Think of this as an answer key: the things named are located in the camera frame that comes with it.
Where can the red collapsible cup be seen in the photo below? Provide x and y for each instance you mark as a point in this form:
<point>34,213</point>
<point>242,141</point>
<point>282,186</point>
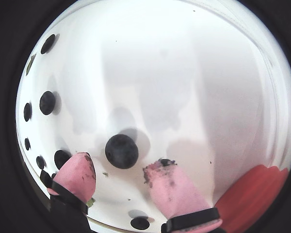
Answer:
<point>252,194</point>

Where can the pink sleeved gripper finger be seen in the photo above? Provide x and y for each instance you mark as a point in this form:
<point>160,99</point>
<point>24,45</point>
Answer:
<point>174,191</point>
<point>75,174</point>

